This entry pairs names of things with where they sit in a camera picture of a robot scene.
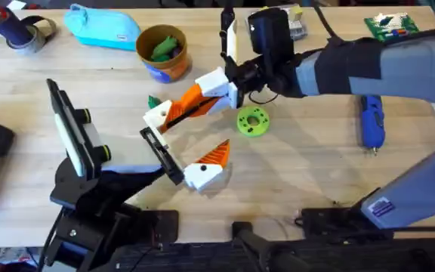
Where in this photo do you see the brown tub with toys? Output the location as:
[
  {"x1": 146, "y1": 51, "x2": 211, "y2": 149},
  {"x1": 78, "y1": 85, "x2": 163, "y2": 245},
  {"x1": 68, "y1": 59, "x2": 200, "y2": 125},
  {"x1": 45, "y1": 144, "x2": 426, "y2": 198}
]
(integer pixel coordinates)
[{"x1": 135, "y1": 23, "x2": 193, "y2": 85}]

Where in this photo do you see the grey tape roll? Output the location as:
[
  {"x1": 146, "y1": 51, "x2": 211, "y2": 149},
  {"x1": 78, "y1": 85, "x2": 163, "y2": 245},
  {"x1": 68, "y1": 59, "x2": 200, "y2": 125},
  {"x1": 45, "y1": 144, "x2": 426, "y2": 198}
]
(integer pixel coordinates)
[{"x1": 6, "y1": 14, "x2": 58, "y2": 56}]

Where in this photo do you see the green board with blocks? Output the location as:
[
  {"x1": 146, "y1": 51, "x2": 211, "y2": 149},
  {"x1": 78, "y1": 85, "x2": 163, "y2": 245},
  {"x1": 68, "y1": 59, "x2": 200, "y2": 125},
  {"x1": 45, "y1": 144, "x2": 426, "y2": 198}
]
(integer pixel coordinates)
[{"x1": 363, "y1": 11, "x2": 421, "y2": 43}]

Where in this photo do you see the white paper sheet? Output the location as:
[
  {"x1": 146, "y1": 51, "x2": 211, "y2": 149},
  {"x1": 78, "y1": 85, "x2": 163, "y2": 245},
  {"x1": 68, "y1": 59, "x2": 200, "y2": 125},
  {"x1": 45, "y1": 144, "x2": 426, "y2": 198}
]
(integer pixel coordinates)
[{"x1": 5, "y1": 0, "x2": 28, "y2": 11}]

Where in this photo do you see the green disc with holes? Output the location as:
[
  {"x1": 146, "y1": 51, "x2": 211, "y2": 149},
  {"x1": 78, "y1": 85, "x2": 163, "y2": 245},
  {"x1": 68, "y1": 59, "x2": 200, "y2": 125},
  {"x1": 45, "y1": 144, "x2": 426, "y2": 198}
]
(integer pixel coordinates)
[{"x1": 236, "y1": 105, "x2": 271, "y2": 138}]

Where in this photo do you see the orange ribbed wedge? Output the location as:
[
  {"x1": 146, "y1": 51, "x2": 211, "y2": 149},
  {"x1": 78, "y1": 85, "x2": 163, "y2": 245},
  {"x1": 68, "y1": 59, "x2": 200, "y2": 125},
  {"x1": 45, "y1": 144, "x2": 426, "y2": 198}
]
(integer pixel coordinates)
[{"x1": 159, "y1": 98, "x2": 199, "y2": 134}]

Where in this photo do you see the black rail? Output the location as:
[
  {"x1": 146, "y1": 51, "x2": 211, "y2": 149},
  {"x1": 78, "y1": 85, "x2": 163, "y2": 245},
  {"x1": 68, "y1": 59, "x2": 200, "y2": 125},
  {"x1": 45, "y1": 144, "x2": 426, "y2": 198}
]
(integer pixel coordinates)
[{"x1": 103, "y1": 225, "x2": 435, "y2": 272}]

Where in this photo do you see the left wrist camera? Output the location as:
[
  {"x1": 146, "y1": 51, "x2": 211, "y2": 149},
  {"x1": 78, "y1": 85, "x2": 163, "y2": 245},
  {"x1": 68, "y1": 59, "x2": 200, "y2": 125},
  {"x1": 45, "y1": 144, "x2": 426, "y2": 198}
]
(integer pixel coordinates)
[{"x1": 74, "y1": 108, "x2": 113, "y2": 169}]

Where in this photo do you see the dark blue cylinder tool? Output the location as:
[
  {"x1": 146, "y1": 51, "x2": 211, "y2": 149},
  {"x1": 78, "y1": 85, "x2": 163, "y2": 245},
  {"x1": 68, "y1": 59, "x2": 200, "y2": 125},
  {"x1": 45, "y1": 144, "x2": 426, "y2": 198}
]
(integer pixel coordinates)
[{"x1": 0, "y1": 3, "x2": 34, "y2": 48}]

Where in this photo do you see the light blue zip bag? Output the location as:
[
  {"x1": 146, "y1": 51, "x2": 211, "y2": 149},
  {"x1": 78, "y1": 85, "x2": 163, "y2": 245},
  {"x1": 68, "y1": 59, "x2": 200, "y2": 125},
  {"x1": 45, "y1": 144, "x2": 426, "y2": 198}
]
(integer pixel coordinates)
[{"x1": 63, "y1": 3, "x2": 143, "y2": 52}]

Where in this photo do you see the blue electric screwdriver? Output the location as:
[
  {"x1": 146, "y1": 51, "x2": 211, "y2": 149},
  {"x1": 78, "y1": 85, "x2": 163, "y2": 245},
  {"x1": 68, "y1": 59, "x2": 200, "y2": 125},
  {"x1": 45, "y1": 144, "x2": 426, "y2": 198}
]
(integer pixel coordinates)
[{"x1": 359, "y1": 94, "x2": 387, "y2": 156}]

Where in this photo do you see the black stand pole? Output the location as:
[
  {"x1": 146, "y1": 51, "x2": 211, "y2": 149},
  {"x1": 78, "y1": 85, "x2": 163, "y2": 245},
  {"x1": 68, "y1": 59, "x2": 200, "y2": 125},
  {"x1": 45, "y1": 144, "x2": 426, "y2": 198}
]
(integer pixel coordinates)
[{"x1": 231, "y1": 221, "x2": 316, "y2": 272}]

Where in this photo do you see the black cable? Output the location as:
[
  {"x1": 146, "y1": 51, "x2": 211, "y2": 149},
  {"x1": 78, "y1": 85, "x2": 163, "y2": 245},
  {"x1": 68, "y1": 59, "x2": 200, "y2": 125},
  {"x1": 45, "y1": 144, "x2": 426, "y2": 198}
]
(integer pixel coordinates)
[
  {"x1": 248, "y1": 89, "x2": 279, "y2": 107},
  {"x1": 310, "y1": 0, "x2": 345, "y2": 43}
]

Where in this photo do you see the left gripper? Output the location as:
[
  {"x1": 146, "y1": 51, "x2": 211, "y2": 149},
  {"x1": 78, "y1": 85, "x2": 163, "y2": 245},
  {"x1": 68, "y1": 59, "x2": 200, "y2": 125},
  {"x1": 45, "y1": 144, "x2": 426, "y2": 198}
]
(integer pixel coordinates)
[{"x1": 49, "y1": 99, "x2": 231, "y2": 212}]

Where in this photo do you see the clear box with small parts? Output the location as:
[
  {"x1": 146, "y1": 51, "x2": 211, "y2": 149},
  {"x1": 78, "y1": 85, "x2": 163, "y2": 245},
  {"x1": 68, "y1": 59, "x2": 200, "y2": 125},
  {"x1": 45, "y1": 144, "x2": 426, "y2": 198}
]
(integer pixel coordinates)
[{"x1": 279, "y1": 3, "x2": 310, "y2": 42}]

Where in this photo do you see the green toy vegetable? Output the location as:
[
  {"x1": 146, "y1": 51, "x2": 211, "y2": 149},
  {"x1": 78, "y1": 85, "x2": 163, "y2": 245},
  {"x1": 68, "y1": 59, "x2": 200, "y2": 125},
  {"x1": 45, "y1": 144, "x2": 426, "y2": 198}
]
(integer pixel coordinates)
[{"x1": 147, "y1": 94, "x2": 163, "y2": 111}]

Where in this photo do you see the black upright left wrist plate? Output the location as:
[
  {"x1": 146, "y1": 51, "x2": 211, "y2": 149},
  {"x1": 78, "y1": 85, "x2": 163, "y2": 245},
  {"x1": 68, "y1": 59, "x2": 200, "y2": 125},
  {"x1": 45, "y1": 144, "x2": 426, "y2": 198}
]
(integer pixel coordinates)
[{"x1": 46, "y1": 78, "x2": 92, "y2": 181}]

